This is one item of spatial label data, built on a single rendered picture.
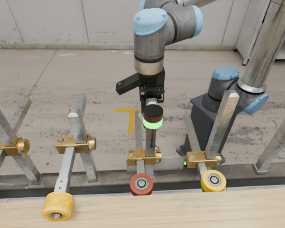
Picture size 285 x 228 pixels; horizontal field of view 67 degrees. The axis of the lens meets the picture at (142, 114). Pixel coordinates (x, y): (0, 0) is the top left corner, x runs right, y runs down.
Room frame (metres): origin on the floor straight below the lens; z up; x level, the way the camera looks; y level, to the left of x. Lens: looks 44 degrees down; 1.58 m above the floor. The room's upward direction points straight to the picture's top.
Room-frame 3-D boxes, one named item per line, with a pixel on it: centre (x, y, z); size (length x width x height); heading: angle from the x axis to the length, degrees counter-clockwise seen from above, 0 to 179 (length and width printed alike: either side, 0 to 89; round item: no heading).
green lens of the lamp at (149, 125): (0.47, -0.03, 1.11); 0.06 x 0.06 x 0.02
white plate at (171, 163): (0.54, -0.06, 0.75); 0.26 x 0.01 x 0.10; 93
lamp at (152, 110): (0.47, -0.03, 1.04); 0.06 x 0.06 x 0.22; 3
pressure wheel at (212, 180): (0.38, -0.25, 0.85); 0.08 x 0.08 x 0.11
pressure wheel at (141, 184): (0.36, 0.00, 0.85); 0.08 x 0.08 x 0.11
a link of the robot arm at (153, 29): (0.59, -0.02, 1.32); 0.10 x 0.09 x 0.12; 123
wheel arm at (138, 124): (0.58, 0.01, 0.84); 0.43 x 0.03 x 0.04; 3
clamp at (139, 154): (0.51, -0.01, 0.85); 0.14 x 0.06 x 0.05; 93
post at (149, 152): (0.51, -0.03, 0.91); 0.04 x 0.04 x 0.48; 3
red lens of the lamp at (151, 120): (0.47, -0.03, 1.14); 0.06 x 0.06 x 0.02
